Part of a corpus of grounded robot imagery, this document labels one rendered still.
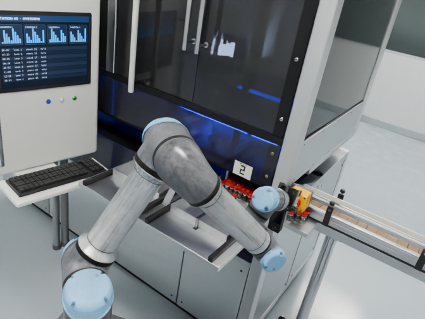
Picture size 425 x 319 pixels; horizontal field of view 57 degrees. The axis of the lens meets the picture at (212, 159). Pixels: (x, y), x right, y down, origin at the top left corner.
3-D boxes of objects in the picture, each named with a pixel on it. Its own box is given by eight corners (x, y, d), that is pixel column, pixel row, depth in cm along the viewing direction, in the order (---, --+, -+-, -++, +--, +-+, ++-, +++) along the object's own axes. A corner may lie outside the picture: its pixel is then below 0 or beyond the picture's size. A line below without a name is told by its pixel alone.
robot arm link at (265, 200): (243, 201, 116) (260, 180, 115) (255, 202, 126) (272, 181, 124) (262, 219, 113) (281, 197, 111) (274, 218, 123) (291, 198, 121)
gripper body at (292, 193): (303, 191, 136) (294, 190, 125) (293, 213, 137) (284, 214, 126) (284, 182, 140) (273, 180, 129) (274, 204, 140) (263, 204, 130)
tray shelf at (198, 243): (157, 152, 196) (157, 149, 195) (281, 212, 164) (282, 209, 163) (78, 185, 159) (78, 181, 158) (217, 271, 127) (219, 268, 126)
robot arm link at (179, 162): (196, 149, 80) (298, 257, 108) (181, 127, 89) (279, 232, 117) (153, 186, 80) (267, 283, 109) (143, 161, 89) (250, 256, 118)
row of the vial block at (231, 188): (221, 188, 170) (222, 180, 168) (256, 206, 162) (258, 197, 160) (217, 190, 168) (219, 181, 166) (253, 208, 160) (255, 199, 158)
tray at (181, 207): (219, 181, 176) (221, 175, 174) (269, 206, 164) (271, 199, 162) (169, 211, 150) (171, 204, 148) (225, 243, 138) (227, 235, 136)
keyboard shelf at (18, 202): (84, 154, 199) (84, 150, 198) (115, 178, 184) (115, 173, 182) (-11, 178, 168) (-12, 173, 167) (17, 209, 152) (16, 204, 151)
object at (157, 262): (107, 154, 366) (110, 61, 327) (310, 262, 273) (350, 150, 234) (3, 192, 289) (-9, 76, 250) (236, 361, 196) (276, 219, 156)
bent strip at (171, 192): (168, 200, 156) (169, 187, 154) (174, 203, 155) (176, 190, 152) (143, 214, 145) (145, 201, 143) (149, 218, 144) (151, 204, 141)
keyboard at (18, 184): (91, 159, 190) (91, 155, 189) (107, 172, 182) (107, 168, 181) (4, 182, 163) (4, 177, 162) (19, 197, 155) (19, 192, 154)
